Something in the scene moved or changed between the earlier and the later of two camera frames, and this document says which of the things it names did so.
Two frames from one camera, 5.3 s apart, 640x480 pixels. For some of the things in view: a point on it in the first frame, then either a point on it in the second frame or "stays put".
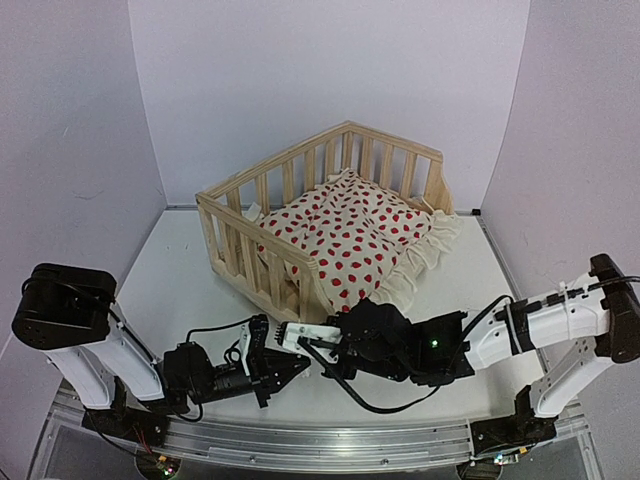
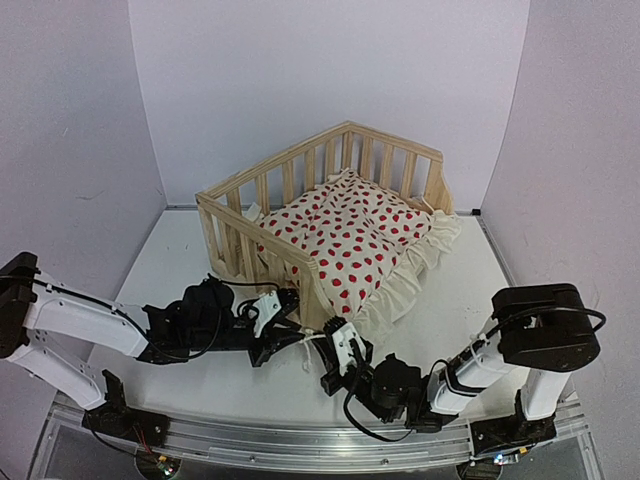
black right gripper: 337,374 -> 331,382
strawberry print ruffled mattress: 367,240 stays put
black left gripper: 280,369 -> 271,343
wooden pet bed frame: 270,270 stays put
